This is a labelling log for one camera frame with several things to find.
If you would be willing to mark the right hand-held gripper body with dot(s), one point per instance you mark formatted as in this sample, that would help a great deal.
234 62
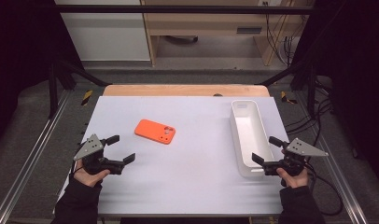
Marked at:
302 148

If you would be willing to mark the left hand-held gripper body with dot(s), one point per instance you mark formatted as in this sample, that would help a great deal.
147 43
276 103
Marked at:
90 148

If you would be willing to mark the white plastic bin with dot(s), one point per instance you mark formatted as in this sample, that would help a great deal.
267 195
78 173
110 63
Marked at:
249 133

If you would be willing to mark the orange phone case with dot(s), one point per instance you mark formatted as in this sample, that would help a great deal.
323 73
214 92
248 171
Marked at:
155 131

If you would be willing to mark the person's left hand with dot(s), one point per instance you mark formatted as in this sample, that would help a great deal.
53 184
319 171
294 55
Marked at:
89 179

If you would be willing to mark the person's right hand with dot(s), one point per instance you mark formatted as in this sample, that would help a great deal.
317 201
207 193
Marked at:
295 181

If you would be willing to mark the white table sheet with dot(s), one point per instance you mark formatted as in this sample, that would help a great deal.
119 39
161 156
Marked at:
184 174

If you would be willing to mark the wooden table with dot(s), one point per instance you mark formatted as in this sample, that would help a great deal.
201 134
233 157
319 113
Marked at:
165 90

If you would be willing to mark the white cabinet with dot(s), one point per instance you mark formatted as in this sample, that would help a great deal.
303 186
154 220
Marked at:
106 34

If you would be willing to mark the wooden desk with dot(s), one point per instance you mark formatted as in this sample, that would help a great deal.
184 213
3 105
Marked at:
206 21

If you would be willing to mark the metal floor rail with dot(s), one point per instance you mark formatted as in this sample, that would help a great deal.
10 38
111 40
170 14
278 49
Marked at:
32 155
337 168

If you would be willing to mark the black frame strut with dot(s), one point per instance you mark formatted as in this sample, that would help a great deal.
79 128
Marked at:
81 73
287 73

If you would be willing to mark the black horizontal frame bar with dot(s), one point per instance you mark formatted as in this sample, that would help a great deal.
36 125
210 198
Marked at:
178 9

